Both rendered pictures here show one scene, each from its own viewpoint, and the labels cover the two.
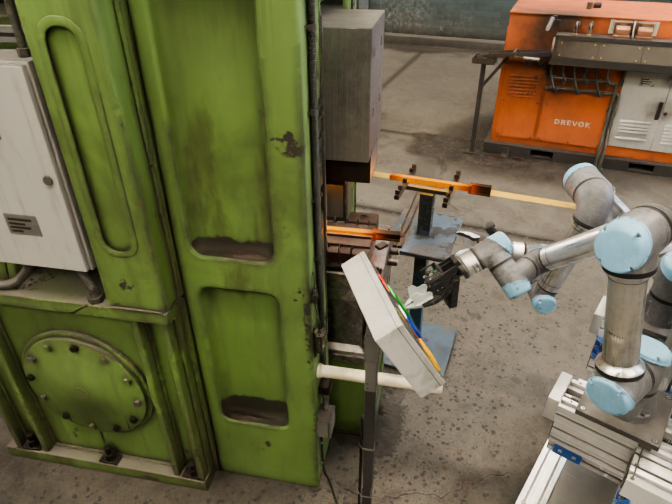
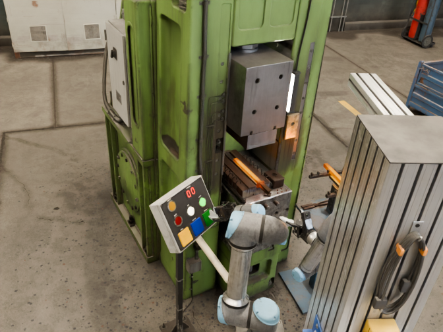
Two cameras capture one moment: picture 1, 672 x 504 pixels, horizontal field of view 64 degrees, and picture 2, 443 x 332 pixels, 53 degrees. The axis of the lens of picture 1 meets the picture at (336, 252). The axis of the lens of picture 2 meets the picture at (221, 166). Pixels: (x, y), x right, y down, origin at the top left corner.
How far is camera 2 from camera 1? 1.67 m
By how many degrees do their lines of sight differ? 39
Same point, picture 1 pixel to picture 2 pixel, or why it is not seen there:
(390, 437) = not seen: hidden behind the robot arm
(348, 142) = (235, 122)
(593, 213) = (322, 230)
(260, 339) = not seen: hidden behind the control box
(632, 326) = (231, 273)
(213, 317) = (168, 177)
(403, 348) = (159, 218)
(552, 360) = not seen: outside the picture
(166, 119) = (159, 76)
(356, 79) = (240, 91)
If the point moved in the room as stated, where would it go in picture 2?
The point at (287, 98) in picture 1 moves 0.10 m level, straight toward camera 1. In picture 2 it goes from (185, 85) to (170, 90)
